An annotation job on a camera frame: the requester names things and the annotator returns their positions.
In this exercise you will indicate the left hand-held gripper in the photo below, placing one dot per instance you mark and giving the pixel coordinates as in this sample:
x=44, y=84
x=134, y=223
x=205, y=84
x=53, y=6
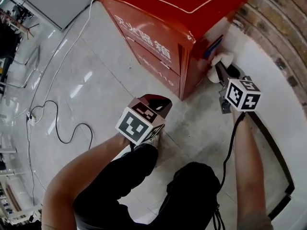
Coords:
x=134, y=126

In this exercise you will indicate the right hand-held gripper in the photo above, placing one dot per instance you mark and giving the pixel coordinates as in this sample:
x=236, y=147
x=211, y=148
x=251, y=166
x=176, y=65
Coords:
x=242, y=95

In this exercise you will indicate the white cloth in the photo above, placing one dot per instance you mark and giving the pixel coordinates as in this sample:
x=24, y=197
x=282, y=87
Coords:
x=226, y=57

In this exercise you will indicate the red fire extinguisher box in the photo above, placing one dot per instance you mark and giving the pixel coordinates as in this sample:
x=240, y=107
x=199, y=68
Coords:
x=156, y=20

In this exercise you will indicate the person's left forearm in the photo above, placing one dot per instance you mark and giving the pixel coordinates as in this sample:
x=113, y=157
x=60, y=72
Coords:
x=79, y=176

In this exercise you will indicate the person's right forearm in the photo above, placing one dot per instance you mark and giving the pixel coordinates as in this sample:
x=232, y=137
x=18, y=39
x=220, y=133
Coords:
x=248, y=164

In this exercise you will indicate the person's white left shoe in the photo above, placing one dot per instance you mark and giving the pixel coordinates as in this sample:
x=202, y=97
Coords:
x=153, y=140

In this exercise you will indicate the person's black trousers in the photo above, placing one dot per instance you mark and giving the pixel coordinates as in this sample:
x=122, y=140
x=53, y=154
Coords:
x=144, y=188

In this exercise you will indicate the white power strip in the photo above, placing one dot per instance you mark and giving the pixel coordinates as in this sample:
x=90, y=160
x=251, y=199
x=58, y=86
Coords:
x=31, y=118

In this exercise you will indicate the grey partition panel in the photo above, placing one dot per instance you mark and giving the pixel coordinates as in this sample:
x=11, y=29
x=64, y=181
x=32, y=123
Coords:
x=55, y=1

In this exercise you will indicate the brown tripod stand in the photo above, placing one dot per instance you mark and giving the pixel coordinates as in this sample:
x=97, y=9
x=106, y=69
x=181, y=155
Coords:
x=30, y=31

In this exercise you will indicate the black office chair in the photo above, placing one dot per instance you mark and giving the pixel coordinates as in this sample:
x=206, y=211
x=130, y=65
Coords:
x=8, y=39

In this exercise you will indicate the chrome tube frame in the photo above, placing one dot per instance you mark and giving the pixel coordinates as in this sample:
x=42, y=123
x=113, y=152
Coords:
x=36, y=56

